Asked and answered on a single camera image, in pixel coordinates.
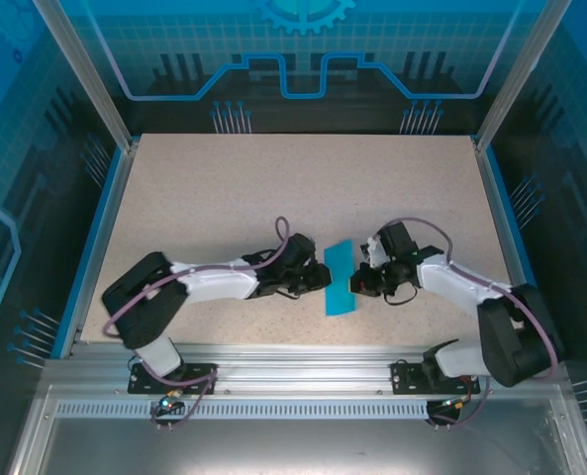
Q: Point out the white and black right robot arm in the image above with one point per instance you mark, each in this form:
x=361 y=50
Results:
x=461 y=284

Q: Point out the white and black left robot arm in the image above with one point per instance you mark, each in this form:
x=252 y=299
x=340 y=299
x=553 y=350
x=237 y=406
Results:
x=219 y=284

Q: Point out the sheet metal tray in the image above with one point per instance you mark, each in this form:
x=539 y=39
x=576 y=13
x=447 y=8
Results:
x=298 y=445

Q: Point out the blue side strip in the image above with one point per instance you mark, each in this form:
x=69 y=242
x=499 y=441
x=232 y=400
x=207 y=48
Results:
x=91 y=247
x=520 y=247

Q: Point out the aluminium mounting rail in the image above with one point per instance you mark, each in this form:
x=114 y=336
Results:
x=303 y=366

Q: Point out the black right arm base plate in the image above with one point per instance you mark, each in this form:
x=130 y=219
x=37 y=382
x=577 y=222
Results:
x=402 y=378

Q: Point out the aluminium side rail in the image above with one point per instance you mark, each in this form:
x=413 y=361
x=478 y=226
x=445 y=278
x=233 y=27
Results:
x=509 y=247
x=102 y=247

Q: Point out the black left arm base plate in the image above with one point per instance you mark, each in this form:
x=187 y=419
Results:
x=137 y=386

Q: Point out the aluminium frame post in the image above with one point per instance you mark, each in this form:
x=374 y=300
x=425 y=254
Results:
x=519 y=74
x=94 y=74

